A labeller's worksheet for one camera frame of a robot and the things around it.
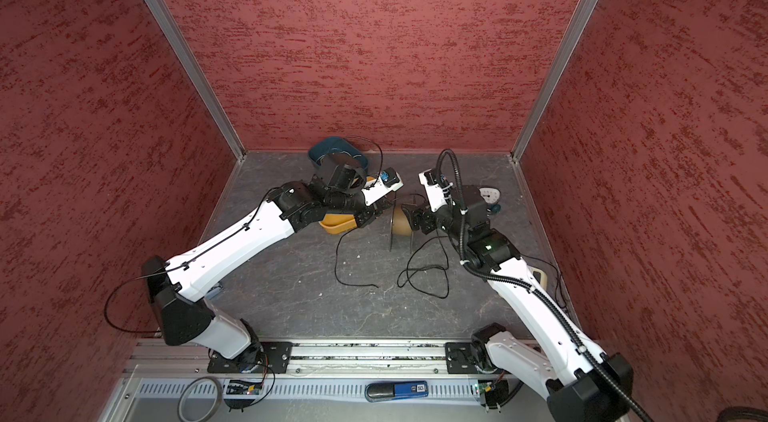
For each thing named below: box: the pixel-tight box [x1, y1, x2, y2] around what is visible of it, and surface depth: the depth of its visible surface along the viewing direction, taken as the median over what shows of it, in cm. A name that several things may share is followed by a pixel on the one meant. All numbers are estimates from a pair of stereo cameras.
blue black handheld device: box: [364, 381, 429, 403], surface depth 68 cm
